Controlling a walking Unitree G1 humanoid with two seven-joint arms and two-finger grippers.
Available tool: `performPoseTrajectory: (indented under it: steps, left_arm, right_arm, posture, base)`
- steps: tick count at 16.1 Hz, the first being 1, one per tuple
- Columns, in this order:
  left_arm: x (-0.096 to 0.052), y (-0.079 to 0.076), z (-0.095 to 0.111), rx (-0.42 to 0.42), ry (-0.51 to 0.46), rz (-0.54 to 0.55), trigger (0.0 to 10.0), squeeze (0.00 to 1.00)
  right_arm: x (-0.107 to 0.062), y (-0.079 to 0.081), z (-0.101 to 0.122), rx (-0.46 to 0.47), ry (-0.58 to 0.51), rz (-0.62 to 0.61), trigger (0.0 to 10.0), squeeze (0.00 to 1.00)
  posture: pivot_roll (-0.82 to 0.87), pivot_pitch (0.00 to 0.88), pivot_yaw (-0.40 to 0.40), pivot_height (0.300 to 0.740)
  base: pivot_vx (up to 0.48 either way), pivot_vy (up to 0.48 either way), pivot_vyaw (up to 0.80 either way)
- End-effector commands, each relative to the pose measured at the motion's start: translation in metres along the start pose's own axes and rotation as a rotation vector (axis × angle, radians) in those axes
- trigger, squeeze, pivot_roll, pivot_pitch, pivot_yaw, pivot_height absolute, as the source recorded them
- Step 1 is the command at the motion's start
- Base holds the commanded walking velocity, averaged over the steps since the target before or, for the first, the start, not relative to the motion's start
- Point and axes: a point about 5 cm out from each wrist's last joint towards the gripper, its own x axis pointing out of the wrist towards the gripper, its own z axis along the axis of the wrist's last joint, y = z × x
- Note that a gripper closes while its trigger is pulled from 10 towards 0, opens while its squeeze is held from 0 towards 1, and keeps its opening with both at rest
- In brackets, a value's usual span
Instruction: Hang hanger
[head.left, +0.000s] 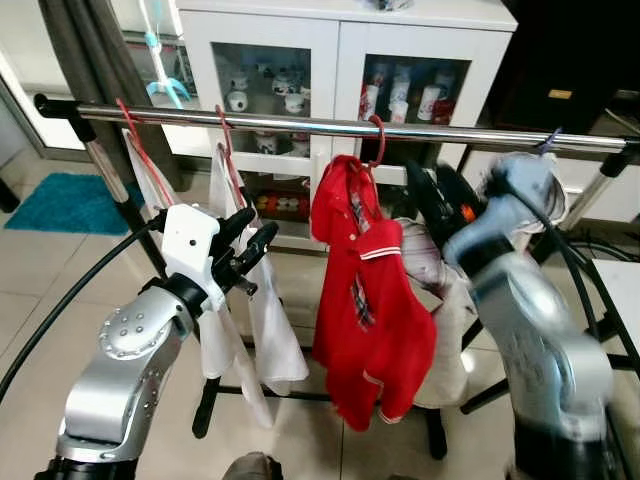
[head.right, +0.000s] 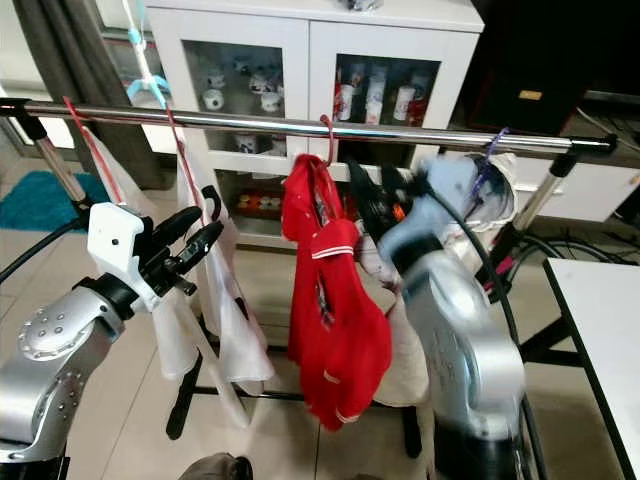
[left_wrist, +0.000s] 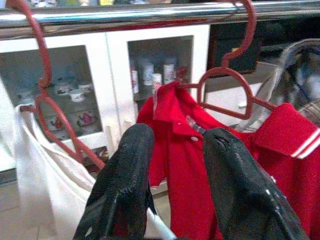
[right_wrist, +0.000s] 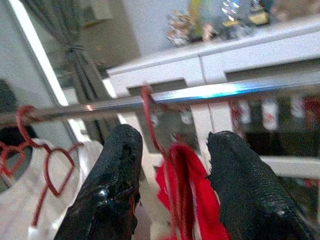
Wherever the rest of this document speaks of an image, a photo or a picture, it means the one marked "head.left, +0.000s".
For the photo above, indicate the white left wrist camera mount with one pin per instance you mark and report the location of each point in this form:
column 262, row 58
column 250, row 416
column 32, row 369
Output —
column 188, row 245

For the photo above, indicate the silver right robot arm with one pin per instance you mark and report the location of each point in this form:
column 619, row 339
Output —
column 540, row 340

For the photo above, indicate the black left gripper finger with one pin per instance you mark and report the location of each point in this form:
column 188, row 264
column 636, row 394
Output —
column 260, row 242
column 235, row 222

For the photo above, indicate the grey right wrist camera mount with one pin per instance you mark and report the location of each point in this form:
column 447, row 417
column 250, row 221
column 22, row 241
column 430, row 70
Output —
column 500, row 225

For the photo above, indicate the light blue plastic hook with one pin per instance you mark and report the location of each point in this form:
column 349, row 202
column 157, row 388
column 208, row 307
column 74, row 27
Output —
column 168, row 92

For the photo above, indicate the white glass door cabinet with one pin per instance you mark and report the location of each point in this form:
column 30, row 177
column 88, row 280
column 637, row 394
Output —
column 340, row 60

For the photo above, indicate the grey curtain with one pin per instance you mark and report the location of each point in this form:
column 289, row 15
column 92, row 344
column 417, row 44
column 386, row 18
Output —
column 90, row 50

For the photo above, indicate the chrome clothes rack black stands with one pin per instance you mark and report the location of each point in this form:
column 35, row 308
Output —
column 300, row 124

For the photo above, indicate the red polo shirt white trim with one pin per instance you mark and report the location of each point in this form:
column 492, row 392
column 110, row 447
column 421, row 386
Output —
column 370, row 310

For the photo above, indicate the white table black frame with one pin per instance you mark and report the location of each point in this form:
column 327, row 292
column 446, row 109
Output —
column 618, row 300

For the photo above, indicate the black cabinet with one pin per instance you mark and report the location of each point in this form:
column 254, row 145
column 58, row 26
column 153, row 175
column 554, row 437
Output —
column 580, row 50

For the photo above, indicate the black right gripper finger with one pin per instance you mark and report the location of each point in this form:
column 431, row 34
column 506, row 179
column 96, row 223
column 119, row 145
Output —
column 424, row 200
column 455, row 185

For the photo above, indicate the teal floor mat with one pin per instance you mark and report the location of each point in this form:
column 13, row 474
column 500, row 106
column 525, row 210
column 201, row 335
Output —
column 60, row 205

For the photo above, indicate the white grey garment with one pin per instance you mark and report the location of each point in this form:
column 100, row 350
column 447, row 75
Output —
column 447, row 360

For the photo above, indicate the red plastic hanger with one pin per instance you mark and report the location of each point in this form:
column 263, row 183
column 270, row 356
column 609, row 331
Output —
column 383, row 140
column 228, row 160
column 134, row 140

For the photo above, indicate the purple plastic hanger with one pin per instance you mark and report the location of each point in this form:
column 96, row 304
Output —
column 548, row 145

